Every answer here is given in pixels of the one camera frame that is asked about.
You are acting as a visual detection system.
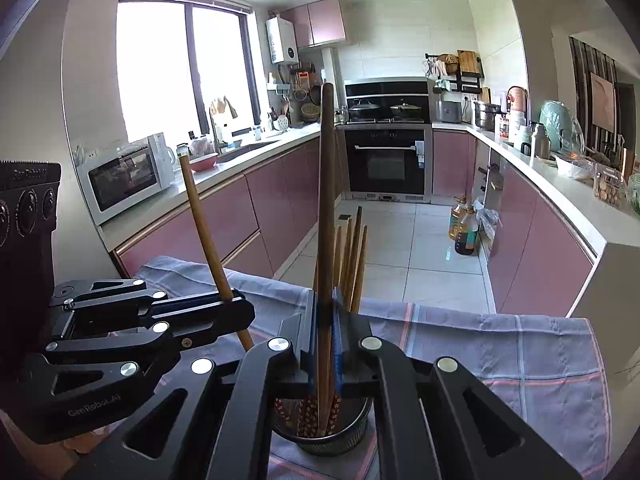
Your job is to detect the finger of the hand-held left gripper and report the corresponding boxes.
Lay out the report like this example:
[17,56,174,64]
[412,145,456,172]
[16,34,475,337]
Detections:
[20,296,257,445]
[47,279,248,333]

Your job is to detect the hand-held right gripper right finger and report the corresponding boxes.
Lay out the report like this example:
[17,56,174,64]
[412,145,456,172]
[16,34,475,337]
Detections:
[332,305,583,480]

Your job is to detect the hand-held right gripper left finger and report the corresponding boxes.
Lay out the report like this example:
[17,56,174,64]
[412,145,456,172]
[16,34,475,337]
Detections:
[70,305,321,480]

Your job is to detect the bunch of wooden chopsticks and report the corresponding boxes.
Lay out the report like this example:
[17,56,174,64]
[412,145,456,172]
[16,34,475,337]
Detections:
[275,206,369,438]

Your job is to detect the black mesh utensil holder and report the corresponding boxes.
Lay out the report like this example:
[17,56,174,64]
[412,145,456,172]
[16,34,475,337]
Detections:
[272,395,373,456]

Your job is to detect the floral-end wooden chopstick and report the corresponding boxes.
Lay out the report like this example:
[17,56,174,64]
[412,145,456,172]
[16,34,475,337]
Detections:
[179,156,255,352]

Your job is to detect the grey refrigerator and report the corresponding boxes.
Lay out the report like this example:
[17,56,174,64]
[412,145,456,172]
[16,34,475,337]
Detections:
[0,0,126,286]

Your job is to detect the white toaster oven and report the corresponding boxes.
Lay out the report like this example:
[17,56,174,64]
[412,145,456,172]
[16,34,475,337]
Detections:
[87,132,176,226]

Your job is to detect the pink base cabinets under window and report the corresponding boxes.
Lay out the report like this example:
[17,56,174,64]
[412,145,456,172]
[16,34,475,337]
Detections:
[115,135,346,281]

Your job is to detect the blue-grey checked tablecloth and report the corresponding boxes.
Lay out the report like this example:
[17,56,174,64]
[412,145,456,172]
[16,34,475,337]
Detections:
[135,255,613,480]

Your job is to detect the large cooking oil bottle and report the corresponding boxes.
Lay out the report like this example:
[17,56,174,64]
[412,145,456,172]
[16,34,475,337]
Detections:
[454,207,478,256]

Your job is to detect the small cooking oil bottle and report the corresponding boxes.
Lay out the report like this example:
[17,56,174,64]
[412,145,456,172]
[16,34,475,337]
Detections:
[448,197,468,241]

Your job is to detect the kitchen window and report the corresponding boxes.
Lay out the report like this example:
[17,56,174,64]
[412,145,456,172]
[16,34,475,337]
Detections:
[117,0,261,146]

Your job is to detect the black built-in oven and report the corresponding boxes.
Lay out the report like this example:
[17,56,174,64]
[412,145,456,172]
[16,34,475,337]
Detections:
[344,127,433,201]

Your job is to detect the white plastic bag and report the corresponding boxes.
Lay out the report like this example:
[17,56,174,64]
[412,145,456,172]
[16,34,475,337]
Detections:
[475,200,501,241]

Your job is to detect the pink base cabinets beside oven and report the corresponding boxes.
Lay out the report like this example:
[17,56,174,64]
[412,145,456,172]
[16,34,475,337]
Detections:
[432,130,596,316]

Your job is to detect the black wok with lid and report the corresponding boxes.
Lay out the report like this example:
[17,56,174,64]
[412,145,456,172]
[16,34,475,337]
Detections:
[348,100,382,122]

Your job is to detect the steel pan with lid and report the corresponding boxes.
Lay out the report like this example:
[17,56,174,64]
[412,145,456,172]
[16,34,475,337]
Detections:
[390,102,423,121]

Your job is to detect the black cooktop and hood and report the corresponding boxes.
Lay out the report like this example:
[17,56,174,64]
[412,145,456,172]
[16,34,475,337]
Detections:
[345,80,431,126]

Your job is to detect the white kitchen countertop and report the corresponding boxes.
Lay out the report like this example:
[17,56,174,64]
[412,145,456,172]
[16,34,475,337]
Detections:
[97,120,640,321]

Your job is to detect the stainless steel stockpot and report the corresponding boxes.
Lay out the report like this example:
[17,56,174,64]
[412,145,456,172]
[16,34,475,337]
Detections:
[472,101,501,131]

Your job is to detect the steel thermos flask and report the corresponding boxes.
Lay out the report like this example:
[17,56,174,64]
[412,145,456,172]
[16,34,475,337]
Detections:
[530,122,551,161]

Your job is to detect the white bowl in plastic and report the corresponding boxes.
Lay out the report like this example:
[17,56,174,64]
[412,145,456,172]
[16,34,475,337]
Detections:
[555,152,593,181]

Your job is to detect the green air fryer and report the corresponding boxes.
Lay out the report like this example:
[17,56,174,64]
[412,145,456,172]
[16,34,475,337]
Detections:
[539,100,581,156]

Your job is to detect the clear box of cookies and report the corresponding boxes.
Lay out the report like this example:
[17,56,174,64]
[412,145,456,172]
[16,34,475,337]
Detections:
[594,167,628,206]

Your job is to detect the white wall water heater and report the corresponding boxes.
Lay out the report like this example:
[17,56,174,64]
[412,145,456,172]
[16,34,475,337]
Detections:
[266,16,299,65]

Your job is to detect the black wall rack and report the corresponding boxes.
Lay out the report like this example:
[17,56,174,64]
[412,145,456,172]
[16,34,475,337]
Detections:
[425,50,483,95]

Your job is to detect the pink wall cabinet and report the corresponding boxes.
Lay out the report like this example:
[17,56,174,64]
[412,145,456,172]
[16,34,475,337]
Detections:
[282,0,347,50]

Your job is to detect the pink wall painting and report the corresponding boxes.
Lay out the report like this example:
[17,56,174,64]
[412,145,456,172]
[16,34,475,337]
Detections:
[590,72,617,131]

